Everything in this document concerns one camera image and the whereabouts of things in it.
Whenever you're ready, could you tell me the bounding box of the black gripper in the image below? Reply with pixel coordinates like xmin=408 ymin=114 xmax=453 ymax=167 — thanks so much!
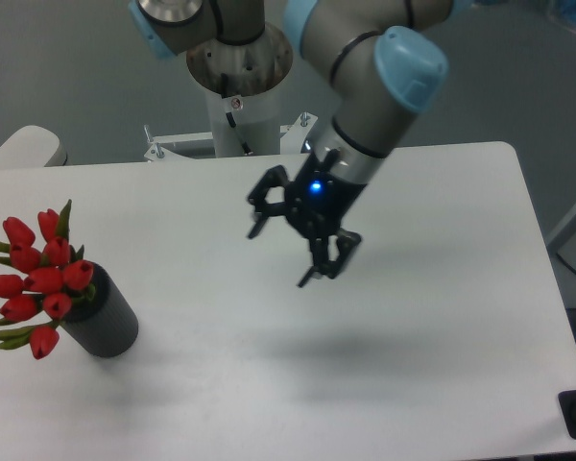
xmin=247 ymin=149 xmax=365 ymax=288

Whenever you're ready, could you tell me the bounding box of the red tulip bouquet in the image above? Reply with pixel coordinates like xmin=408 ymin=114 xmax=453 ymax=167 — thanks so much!
xmin=0 ymin=201 xmax=97 ymax=360

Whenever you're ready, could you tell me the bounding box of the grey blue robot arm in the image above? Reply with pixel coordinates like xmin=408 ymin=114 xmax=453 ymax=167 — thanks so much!
xmin=129 ymin=1 xmax=464 ymax=279

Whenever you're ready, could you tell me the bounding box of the dark grey ribbed vase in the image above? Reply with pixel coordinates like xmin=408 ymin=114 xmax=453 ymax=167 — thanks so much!
xmin=61 ymin=263 xmax=139 ymax=358

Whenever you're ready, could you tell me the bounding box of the white chair armrest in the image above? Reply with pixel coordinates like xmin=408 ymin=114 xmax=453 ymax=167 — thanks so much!
xmin=0 ymin=125 xmax=68 ymax=170

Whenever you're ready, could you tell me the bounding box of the black cable on pedestal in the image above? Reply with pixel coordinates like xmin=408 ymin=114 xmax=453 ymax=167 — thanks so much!
xmin=224 ymin=110 xmax=254 ymax=158

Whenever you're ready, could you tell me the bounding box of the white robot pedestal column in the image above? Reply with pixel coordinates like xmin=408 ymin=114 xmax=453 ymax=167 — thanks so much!
xmin=185 ymin=23 xmax=293 ymax=158

